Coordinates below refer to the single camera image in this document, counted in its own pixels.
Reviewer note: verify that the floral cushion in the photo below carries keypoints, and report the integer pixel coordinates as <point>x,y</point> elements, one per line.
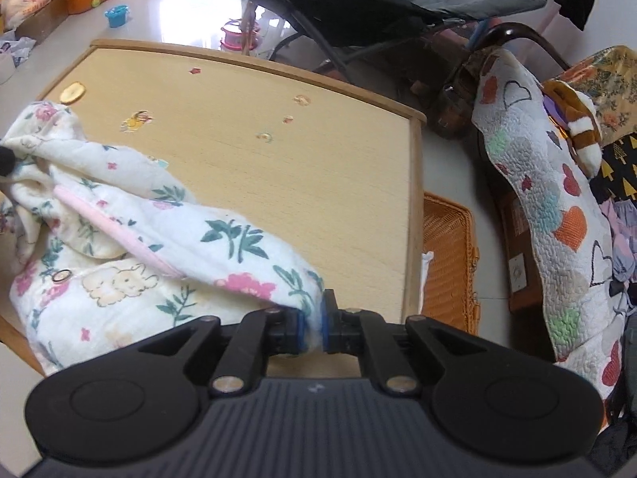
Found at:
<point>617,79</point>

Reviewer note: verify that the pink plastic toy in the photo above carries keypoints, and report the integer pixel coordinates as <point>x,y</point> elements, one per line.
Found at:
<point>239,35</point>

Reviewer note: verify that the black pillow gold trees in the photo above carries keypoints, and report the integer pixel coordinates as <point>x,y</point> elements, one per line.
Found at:
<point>622,169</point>

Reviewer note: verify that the cardboard box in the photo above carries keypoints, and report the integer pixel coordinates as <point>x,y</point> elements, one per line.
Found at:
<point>520,279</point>

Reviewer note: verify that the brown white plush toy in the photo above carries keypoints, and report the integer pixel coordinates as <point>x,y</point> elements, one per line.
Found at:
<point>582,129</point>

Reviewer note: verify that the orange wicker basket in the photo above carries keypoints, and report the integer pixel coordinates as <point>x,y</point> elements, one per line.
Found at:
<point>448,259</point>

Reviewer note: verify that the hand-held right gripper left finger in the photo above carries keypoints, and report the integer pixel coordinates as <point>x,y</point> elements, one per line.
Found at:
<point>300,331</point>

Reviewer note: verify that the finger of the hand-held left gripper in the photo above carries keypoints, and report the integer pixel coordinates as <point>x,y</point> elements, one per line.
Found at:
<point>6,162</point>

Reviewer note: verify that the black reclining chair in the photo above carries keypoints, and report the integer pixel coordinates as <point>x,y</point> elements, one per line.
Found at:
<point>348,15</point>

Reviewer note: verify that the heart print quilt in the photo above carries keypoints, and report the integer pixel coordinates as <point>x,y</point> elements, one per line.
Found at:
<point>547,174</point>

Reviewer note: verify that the dark wooden armchair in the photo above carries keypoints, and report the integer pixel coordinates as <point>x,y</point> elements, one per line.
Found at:
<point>517,30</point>

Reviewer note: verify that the pale plastic bag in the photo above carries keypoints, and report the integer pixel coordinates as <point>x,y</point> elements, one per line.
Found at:
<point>25,2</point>

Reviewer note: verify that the lavender grey clothing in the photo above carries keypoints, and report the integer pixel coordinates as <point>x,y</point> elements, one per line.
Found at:
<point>622,254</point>

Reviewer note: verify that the yellow cartoon sticker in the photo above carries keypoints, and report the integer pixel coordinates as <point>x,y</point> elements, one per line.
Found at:
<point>137,120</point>

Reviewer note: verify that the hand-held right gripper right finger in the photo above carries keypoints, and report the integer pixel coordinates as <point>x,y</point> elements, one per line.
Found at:
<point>326,328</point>

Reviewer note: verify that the blue toy cup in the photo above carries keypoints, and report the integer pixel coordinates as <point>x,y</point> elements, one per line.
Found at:
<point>117,15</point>

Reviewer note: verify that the floral bunny baby shirt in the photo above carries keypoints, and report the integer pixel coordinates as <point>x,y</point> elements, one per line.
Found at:
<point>149,269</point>

